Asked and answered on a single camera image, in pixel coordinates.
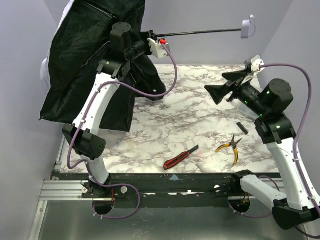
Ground lavender folding umbrella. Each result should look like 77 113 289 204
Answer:
39 0 257 133

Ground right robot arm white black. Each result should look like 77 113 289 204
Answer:
204 70 320 230

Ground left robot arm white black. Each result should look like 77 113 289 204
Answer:
62 22 167 193

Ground small black comb part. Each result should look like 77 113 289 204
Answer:
236 122 249 135

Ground red black utility knife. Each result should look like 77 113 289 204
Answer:
163 145 199 171

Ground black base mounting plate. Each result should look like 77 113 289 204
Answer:
51 171 254 209

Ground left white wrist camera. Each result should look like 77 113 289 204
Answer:
147 38 170 59

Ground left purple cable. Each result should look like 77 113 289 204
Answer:
66 42 179 220

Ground purple cable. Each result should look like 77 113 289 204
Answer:
228 63 320 240
66 42 179 220

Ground yellow handled pliers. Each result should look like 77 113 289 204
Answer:
215 133 243 165

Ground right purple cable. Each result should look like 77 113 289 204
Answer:
228 63 320 240

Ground aluminium frame rail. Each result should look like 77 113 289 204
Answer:
39 178 286 201

